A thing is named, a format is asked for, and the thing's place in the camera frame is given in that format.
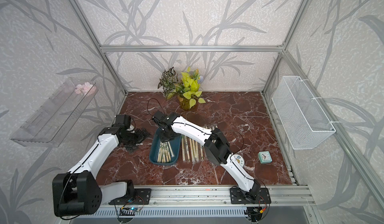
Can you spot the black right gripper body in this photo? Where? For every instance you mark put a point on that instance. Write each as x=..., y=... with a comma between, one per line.
x=165, y=137

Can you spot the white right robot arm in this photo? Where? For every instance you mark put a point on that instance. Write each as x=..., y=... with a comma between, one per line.
x=215, y=144

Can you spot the teal plastic storage box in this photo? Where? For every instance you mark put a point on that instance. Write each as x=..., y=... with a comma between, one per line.
x=164, y=153

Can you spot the white wire mesh basket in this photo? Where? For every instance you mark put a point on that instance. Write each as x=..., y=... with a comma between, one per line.
x=303, y=119

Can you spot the artificial green potted plant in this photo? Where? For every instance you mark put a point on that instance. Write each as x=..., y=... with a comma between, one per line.
x=186, y=89

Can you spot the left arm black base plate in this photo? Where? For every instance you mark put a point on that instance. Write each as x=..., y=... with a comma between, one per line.
x=139, y=197

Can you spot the aluminium front rail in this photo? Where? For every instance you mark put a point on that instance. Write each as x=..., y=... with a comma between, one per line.
x=219, y=196

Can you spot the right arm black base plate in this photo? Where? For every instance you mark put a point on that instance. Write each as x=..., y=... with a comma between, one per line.
x=239, y=196

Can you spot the clear acrylic wall shelf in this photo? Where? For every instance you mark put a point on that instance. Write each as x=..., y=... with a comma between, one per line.
x=51, y=123

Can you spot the round canister with green label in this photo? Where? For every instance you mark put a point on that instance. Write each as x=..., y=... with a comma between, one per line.
x=240, y=160

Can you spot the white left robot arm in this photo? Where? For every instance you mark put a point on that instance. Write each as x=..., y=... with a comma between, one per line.
x=77, y=192

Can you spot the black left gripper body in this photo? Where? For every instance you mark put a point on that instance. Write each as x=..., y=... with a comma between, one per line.
x=132, y=138

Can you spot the pink artificial flower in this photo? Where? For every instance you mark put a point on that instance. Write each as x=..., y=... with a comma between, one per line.
x=85, y=89

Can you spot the small teal alarm clock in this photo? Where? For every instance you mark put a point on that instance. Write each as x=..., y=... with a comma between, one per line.
x=265, y=157

